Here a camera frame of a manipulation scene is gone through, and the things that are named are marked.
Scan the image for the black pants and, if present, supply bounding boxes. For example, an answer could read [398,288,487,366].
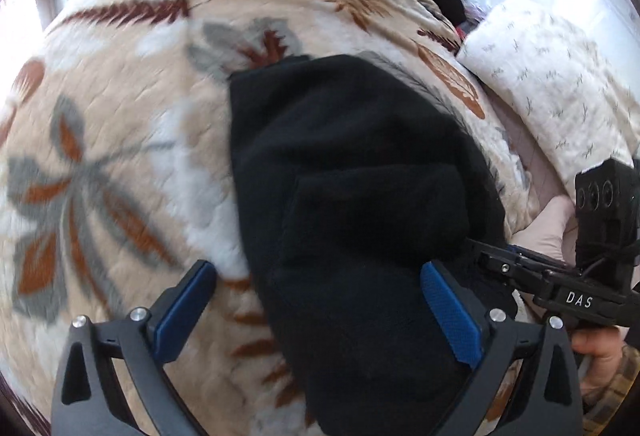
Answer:
[230,55,516,435]

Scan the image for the right hand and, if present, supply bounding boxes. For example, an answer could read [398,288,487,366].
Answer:
[572,326,624,402]

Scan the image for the pink cushion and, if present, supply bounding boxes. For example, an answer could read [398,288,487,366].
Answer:
[510,195,577,266]

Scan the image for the white floral pillow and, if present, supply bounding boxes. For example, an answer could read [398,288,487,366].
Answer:
[457,0,639,196]

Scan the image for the leaf pattern bed blanket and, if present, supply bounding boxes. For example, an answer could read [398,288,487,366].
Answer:
[1,0,563,435]

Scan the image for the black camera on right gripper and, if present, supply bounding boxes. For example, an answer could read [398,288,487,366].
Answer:
[575,159,639,292]

